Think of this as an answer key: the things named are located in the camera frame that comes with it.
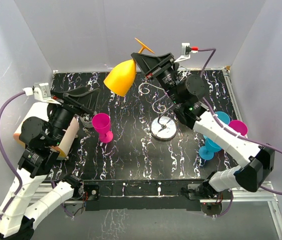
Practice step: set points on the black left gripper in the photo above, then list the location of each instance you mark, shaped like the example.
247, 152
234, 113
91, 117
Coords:
87, 100

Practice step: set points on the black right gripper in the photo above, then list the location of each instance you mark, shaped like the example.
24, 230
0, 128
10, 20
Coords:
147, 64

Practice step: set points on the magenta wine glass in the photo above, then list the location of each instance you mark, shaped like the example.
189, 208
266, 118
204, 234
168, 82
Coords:
239, 127
102, 124

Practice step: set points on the orange wine glass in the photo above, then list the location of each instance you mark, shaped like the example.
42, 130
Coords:
121, 77

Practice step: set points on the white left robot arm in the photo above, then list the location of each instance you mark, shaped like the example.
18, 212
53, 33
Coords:
18, 216

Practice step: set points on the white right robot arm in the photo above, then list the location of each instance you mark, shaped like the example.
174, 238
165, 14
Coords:
255, 162

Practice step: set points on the blue wine glass back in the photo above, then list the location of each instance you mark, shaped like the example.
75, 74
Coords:
224, 117

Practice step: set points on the blue wine glass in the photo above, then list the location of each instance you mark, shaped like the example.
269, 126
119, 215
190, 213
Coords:
207, 151
224, 117

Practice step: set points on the blue wine glass front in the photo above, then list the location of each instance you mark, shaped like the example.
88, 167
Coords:
207, 151

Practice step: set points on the white orange appliance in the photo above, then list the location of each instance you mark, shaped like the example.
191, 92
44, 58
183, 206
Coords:
34, 129

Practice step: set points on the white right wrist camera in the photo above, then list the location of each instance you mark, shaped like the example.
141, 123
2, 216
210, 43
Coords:
186, 50

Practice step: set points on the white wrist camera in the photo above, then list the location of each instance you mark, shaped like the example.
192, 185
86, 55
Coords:
186, 50
41, 92

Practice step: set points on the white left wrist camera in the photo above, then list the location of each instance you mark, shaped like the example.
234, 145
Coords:
41, 92

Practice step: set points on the chrome wire wine glass rack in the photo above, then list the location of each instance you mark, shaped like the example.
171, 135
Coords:
162, 128

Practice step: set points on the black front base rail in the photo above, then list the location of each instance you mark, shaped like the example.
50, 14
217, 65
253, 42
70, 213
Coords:
155, 194

